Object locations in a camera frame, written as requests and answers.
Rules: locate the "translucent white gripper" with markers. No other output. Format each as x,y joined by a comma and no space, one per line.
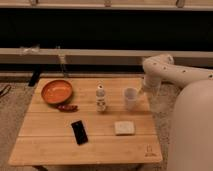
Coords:
157,104

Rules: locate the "white ceramic cup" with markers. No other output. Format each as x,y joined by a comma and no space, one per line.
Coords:
130,96

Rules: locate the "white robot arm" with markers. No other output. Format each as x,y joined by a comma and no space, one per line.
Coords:
191,134

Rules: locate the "orange ceramic bowl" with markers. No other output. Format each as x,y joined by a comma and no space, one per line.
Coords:
56,92

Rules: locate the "small white bottle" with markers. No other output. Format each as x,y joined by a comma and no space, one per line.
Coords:
100,98

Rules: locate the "black smartphone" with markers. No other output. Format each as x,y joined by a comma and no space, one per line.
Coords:
79,132

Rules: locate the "dark red chili pepper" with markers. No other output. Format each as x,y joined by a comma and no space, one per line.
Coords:
67,108

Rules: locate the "black table leg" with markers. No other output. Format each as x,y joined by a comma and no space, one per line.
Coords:
35,77

